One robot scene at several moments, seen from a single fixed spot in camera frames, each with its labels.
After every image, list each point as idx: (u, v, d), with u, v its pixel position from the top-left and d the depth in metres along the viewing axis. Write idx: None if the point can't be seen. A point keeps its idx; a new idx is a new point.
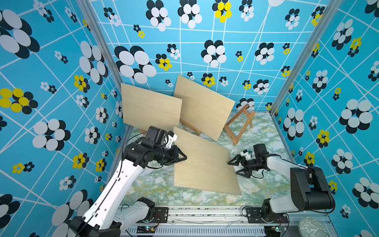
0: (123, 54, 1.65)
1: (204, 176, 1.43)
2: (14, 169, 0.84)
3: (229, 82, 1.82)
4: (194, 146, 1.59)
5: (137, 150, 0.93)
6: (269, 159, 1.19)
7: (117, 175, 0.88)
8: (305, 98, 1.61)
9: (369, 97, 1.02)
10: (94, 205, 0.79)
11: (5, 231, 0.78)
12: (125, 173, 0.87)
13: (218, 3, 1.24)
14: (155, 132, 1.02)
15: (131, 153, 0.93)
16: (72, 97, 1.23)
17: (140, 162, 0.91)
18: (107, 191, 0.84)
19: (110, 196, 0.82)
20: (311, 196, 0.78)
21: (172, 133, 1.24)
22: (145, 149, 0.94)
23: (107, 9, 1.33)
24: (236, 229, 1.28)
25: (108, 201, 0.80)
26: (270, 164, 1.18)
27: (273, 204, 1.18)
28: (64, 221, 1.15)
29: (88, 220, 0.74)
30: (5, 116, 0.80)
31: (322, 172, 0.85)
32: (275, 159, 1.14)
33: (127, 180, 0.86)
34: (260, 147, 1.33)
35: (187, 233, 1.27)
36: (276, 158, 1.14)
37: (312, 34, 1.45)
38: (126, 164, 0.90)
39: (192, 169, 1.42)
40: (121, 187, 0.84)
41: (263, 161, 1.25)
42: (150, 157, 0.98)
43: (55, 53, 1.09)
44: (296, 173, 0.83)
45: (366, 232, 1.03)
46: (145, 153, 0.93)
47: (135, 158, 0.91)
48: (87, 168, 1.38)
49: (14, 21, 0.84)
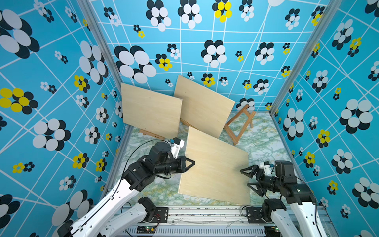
0: (123, 54, 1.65)
1: (213, 184, 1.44)
2: (14, 169, 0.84)
3: (229, 82, 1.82)
4: (206, 150, 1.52)
5: (137, 174, 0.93)
6: (297, 206, 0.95)
7: (112, 193, 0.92)
8: (305, 98, 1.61)
9: (369, 97, 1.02)
10: (84, 218, 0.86)
11: (5, 231, 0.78)
12: (119, 194, 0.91)
13: (218, 3, 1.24)
14: (156, 155, 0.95)
15: (131, 174, 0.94)
16: (72, 97, 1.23)
17: (137, 186, 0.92)
18: (98, 207, 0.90)
19: (98, 214, 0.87)
20: None
21: (179, 140, 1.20)
22: (145, 175, 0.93)
23: (107, 9, 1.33)
24: (236, 229, 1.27)
25: (96, 217, 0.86)
26: (292, 207, 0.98)
27: (276, 218, 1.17)
28: (64, 221, 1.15)
29: (73, 232, 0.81)
30: (5, 116, 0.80)
31: None
32: (307, 225, 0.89)
33: (118, 202, 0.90)
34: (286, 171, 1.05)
35: (187, 233, 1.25)
36: (309, 223, 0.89)
37: (312, 34, 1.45)
38: (123, 185, 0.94)
39: (200, 176, 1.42)
40: (111, 207, 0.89)
41: (289, 193, 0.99)
42: (149, 179, 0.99)
43: (55, 53, 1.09)
44: None
45: (366, 232, 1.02)
46: (144, 179, 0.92)
47: (134, 180, 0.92)
48: (87, 168, 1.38)
49: (14, 21, 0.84)
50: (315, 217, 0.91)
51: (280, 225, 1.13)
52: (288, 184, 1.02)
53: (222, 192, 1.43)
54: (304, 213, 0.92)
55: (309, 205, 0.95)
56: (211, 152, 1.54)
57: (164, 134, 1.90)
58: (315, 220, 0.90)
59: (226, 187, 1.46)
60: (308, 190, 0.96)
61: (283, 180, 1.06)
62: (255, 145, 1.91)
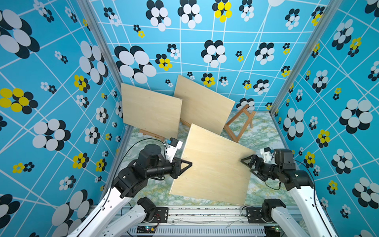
0: (123, 54, 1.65)
1: (207, 184, 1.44)
2: (15, 169, 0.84)
3: (229, 82, 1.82)
4: (206, 150, 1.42)
5: (127, 181, 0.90)
6: (296, 190, 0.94)
7: (102, 203, 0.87)
8: (305, 98, 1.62)
9: (369, 97, 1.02)
10: (76, 231, 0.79)
11: (5, 231, 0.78)
12: (110, 203, 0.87)
13: (218, 3, 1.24)
14: (145, 160, 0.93)
15: (121, 181, 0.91)
16: (72, 97, 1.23)
17: (128, 193, 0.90)
18: (90, 218, 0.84)
19: (92, 224, 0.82)
20: None
21: (176, 142, 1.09)
22: (136, 180, 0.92)
23: (107, 9, 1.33)
24: (236, 229, 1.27)
25: (89, 229, 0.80)
26: (292, 192, 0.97)
27: (275, 215, 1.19)
28: (64, 221, 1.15)
29: None
30: (5, 115, 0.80)
31: None
32: (307, 208, 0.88)
33: (110, 211, 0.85)
34: (285, 158, 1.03)
35: (187, 233, 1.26)
36: (308, 206, 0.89)
37: (312, 34, 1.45)
38: (114, 193, 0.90)
39: (196, 177, 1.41)
40: (103, 217, 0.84)
41: (288, 179, 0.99)
42: (141, 184, 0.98)
43: (55, 53, 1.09)
44: None
45: (366, 232, 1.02)
46: (135, 184, 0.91)
47: (124, 188, 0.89)
48: (87, 168, 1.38)
49: (14, 21, 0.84)
50: (315, 201, 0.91)
51: (281, 220, 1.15)
52: (286, 172, 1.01)
53: (216, 192, 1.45)
54: (304, 197, 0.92)
55: (308, 189, 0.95)
56: (213, 153, 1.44)
57: (164, 134, 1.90)
58: (315, 203, 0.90)
59: (223, 188, 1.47)
60: (306, 176, 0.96)
61: (281, 167, 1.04)
62: (256, 144, 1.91)
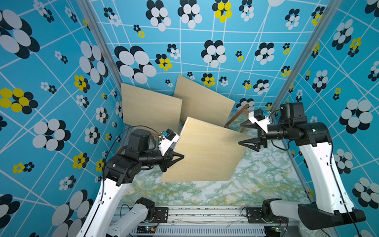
0: (123, 54, 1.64)
1: (197, 170, 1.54)
2: (15, 169, 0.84)
3: (229, 82, 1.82)
4: (201, 142, 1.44)
5: (120, 165, 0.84)
6: (310, 147, 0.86)
7: (100, 197, 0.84)
8: (305, 98, 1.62)
9: (369, 97, 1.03)
10: (80, 233, 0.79)
11: (5, 231, 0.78)
12: (108, 195, 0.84)
13: (218, 3, 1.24)
14: (137, 139, 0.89)
15: (113, 170, 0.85)
16: (72, 97, 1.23)
17: (124, 179, 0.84)
18: (91, 216, 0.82)
19: (94, 223, 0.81)
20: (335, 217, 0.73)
21: (172, 137, 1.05)
22: (129, 164, 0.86)
23: (107, 9, 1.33)
24: (236, 229, 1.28)
25: (94, 226, 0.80)
26: (303, 148, 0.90)
27: (274, 209, 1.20)
28: (64, 221, 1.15)
29: None
30: (5, 116, 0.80)
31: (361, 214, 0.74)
32: (320, 166, 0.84)
33: (110, 202, 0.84)
34: (296, 111, 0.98)
35: (187, 233, 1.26)
36: (322, 165, 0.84)
37: (312, 34, 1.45)
38: (108, 184, 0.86)
39: (189, 167, 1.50)
40: (105, 210, 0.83)
41: (302, 135, 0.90)
42: (136, 170, 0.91)
43: (55, 53, 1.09)
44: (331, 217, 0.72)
45: (366, 232, 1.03)
46: (130, 168, 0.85)
47: (119, 174, 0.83)
48: (87, 168, 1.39)
49: (14, 21, 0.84)
50: (330, 159, 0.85)
51: (282, 212, 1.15)
52: (299, 125, 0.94)
53: (209, 174, 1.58)
54: (319, 155, 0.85)
55: (325, 145, 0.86)
56: (209, 143, 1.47)
57: None
58: (329, 161, 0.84)
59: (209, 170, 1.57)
60: (324, 130, 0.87)
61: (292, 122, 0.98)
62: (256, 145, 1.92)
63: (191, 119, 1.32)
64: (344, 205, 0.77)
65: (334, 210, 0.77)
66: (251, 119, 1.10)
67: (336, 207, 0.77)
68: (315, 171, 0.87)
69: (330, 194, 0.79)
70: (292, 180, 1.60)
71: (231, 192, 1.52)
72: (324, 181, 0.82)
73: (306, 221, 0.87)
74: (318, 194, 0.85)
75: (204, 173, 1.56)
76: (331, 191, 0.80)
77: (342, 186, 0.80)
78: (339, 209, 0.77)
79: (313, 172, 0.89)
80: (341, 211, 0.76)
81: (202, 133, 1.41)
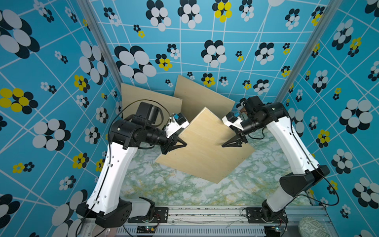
0: (123, 54, 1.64)
1: (195, 164, 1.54)
2: (14, 169, 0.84)
3: (229, 82, 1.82)
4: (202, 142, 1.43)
5: (125, 128, 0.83)
6: (275, 123, 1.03)
7: (109, 160, 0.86)
8: (305, 98, 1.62)
9: (369, 97, 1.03)
10: (94, 193, 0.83)
11: (5, 231, 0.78)
12: (116, 158, 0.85)
13: (218, 3, 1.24)
14: (148, 109, 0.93)
15: (118, 133, 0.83)
16: (72, 97, 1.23)
17: (130, 142, 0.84)
18: (103, 177, 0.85)
19: (107, 183, 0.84)
20: (308, 176, 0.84)
21: (182, 122, 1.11)
22: (134, 127, 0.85)
23: (107, 9, 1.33)
24: (236, 229, 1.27)
25: (106, 186, 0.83)
26: (270, 126, 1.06)
27: (272, 205, 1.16)
28: (64, 221, 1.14)
29: (92, 207, 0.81)
30: (5, 116, 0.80)
31: (326, 169, 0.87)
32: (284, 137, 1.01)
33: (120, 165, 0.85)
34: (255, 101, 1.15)
35: (187, 233, 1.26)
36: (286, 135, 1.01)
37: (312, 34, 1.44)
38: (114, 148, 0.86)
39: (192, 160, 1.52)
40: (116, 171, 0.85)
41: (266, 115, 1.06)
42: (141, 136, 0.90)
43: (55, 53, 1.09)
44: (305, 177, 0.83)
45: (367, 233, 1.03)
46: (135, 132, 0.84)
47: (125, 136, 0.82)
48: (87, 168, 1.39)
49: (14, 21, 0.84)
50: (291, 129, 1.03)
51: (278, 204, 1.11)
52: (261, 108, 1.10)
53: (208, 175, 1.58)
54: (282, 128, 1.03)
55: (284, 119, 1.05)
56: (211, 142, 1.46)
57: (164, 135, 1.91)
58: (291, 131, 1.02)
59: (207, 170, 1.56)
60: (281, 107, 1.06)
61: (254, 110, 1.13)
62: (255, 144, 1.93)
63: (207, 110, 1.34)
64: (311, 164, 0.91)
65: (305, 169, 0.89)
66: (226, 123, 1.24)
67: (306, 168, 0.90)
68: (284, 142, 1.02)
69: (299, 157, 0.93)
70: None
71: (231, 192, 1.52)
72: (292, 148, 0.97)
73: (287, 190, 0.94)
74: (291, 162, 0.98)
75: (204, 172, 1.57)
76: (298, 155, 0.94)
77: (306, 149, 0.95)
78: (308, 168, 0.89)
79: (282, 143, 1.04)
80: (310, 169, 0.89)
81: (206, 129, 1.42)
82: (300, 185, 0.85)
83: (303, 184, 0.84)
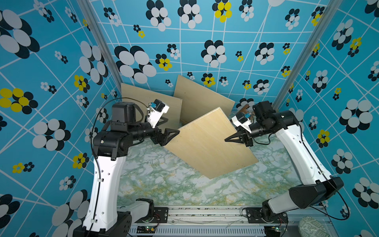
0: (123, 54, 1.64)
1: (194, 159, 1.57)
2: (15, 169, 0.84)
3: (229, 82, 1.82)
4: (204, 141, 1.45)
5: (109, 139, 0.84)
6: (284, 131, 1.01)
7: (98, 176, 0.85)
8: (305, 98, 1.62)
9: (369, 97, 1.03)
10: (90, 213, 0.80)
11: (5, 231, 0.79)
12: (106, 172, 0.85)
13: (218, 3, 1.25)
14: (122, 111, 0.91)
15: (103, 146, 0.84)
16: (72, 97, 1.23)
17: (119, 151, 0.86)
18: (96, 194, 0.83)
19: (101, 199, 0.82)
20: (318, 187, 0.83)
21: (161, 108, 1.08)
22: (118, 136, 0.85)
23: (107, 9, 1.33)
24: (236, 229, 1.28)
25: (101, 202, 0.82)
26: (280, 134, 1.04)
27: (273, 206, 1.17)
28: (64, 221, 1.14)
29: (90, 228, 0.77)
30: (5, 116, 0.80)
31: (339, 180, 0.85)
32: (295, 145, 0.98)
33: (111, 177, 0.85)
34: (266, 106, 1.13)
35: (187, 233, 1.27)
36: (296, 142, 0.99)
37: (312, 34, 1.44)
38: (101, 162, 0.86)
39: (190, 157, 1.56)
40: (108, 185, 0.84)
41: (275, 122, 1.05)
42: (128, 142, 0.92)
43: (55, 53, 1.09)
44: (316, 187, 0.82)
45: (366, 232, 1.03)
46: (121, 140, 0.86)
47: (111, 147, 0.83)
48: (87, 168, 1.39)
49: (14, 21, 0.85)
50: (301, 138, 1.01)
51: (280, 207, 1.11)
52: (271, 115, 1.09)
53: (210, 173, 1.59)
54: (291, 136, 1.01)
55: (294, 128, 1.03)
56: (214, 141, 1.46)
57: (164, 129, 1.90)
58: (301, 139, 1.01)
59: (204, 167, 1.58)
60: (291, 115, 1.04)
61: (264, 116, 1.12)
62: (255, 144, 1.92)
63: (220, 111, 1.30)
64: (322, 175, 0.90)
65: (316, 179, 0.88)
66: (236, 123, 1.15)
67: (316, 178, 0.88)
68: (292, 150, 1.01)
69: (309, 168, 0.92)
70: (292, 180, 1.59)
71: (231, 192, 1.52)
72: (302, 157, 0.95)
73: (298, 202, 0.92)
74: (301, 172, 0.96)
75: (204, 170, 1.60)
76: (309, 165, 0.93)
77: (317, 158, 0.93)
78: (319, 178, 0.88)
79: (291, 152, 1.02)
80: (321, 179, 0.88)
81: (214, 128, 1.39)
82: (311, 196, 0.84)
83: (313, 195, 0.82)
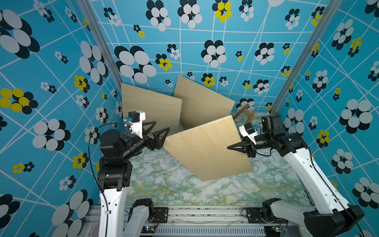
0: (123, 54, 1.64)
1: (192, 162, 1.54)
2: (14, 169, 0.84)
3: (229, 82, 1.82)
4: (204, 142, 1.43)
5: (113, 173, 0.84)
6: (292, 154, 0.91)
7: (106, 208, 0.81)
8: (305, 98, 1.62)
9: (369, 97, 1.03)
10: None
11: (5, 231, 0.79)
12: (114, 202, 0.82)
13: (218, 3, 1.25)
14: (112, 148, 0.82)
15: (108, 181, 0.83)
16: (72, 97, 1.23)
17: (124, 183, 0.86)
18: (103, 230, 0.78)
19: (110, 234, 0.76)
20: (336, 217, 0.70)
21: (137, 117, 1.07)
22: (120, 170, 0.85)
23: (107, 9, 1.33)
24: (236, 229, 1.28)
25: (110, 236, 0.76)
26: (288, 157, 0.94)
27: (275, 210, 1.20)
28: (64, 221, 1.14)
29: None
30: (5, 116, 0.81)
31: (358, 208, 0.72)
32: (306, 171, 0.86)
33: (119, 207, 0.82)
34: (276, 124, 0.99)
35: (187, 233, 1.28)
36: (306, 168, 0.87)
37: (312, 34, 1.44)
38: (108, 194, 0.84)
39: (189, 161, 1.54)
40: (116, 217, 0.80)
41: (282, 145, 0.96)
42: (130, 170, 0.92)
43: (55, 53, 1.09)
44: (332, 217, 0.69)
45: (366, 232, 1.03)
46: (124, 172, 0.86)
47: (116, 182, 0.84)
48: (87, 168, 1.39)
49: (14, 21, 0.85)
50: (312, 161, 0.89)
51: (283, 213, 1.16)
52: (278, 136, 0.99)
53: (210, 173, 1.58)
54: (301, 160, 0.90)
55: (303, 150, 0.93)
56: (214, 142, 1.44)
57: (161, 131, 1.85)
58: (312, 164, 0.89)
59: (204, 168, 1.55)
60: (299, 138, 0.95)
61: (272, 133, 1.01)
62: None
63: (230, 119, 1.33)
64: (339, 202, 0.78)
65: (332, 209, 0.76)
66: (243, 133, 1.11)
67: (332, 206, 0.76)
68: (302, 176, 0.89)
69: (323, 194, 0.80)
70: (292, 180, 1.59)
71: (231, 192, 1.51)
72: (315, 183, 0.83)
73: (316, 233, 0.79)
74: (313, 197, 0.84)
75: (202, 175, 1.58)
76: (322, 191, 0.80)
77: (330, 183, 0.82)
78: (336, 207, 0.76)
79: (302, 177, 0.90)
80: (338, 208, 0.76)
81: (219, 133, 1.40)
82: (328, 228, 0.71)
83: (331, 228, 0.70)
